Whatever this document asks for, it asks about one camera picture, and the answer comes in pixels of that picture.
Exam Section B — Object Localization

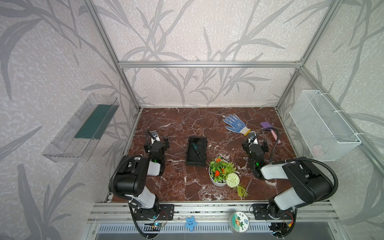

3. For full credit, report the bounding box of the potted artificial flower plant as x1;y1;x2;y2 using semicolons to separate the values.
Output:
208;156;249;199

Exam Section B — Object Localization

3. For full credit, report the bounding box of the clear plastic wall shelf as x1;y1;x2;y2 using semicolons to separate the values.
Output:
42;94;120;163

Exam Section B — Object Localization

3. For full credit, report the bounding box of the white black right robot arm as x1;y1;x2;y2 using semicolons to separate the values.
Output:
242;140;339;218

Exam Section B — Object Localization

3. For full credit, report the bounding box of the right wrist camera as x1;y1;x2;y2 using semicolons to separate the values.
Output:
248;131;257;143

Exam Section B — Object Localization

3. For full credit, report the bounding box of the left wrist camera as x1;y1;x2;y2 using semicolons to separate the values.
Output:
147;130;160;142

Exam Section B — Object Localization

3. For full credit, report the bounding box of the aluminium frame post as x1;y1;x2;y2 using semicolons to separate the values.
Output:
275;0;343;111

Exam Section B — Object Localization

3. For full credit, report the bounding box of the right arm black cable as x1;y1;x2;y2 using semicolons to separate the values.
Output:
248;126;339;202

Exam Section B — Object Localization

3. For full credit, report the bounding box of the blue dotted work glove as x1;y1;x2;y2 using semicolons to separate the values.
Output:
223;114;251;136

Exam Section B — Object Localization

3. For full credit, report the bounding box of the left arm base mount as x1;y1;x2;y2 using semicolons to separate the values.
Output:
134;204;175;221

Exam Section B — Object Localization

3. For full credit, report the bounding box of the black plastic bin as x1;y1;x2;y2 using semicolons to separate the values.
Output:
186;136;208;167

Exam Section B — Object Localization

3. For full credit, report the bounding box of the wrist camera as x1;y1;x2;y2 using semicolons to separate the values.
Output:
147;130;160;142
248;131;257;143

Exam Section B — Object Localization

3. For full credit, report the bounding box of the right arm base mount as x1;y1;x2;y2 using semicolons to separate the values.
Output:
249;203;297;221

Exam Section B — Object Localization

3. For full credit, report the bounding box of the aluminium front rail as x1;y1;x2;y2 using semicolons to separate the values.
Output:
87;201;341;225

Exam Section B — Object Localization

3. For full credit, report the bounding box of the blue star sticker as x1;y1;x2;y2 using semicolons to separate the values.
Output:
185;216;197;232

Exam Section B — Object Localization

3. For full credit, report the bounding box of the white wire mesh basket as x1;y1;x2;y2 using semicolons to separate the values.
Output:
290;90;362;162

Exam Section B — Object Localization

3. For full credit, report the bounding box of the purple pink silicone spatula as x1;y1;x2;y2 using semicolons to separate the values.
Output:
261;122;281;144

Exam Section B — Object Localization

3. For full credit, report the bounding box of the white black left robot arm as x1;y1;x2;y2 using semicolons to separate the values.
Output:
109;137;170;215

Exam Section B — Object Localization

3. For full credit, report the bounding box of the green handled screwdriver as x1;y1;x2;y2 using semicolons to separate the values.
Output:
192;142;205;164

